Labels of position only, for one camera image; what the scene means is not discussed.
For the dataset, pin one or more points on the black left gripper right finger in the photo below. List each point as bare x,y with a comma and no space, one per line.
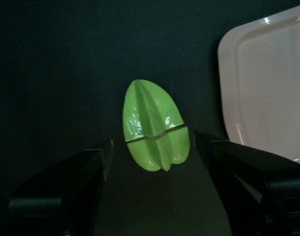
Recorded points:
255,181

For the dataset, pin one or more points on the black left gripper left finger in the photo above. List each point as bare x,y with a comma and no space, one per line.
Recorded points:
70,187

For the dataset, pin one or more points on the green starfruit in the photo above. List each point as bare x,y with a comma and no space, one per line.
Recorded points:
156,123

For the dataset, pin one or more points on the pink plastic tray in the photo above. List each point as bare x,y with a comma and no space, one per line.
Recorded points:
267,86

